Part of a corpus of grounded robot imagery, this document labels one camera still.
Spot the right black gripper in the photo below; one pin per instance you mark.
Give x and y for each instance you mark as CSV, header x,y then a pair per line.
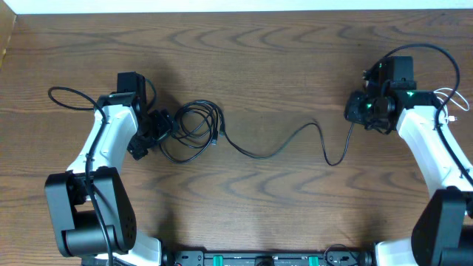
x,y
351,112

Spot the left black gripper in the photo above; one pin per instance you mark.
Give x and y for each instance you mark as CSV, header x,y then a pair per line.
x,y
141,147

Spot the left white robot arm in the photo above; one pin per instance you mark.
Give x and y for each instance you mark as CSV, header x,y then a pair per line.
x,y
92,216

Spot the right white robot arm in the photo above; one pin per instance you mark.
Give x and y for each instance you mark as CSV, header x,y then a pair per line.
x,y
440,236

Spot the cardboard box edge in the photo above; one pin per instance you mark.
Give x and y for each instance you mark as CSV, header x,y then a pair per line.
x,y
7,23

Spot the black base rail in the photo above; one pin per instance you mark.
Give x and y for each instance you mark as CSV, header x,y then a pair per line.
x,y
333,257

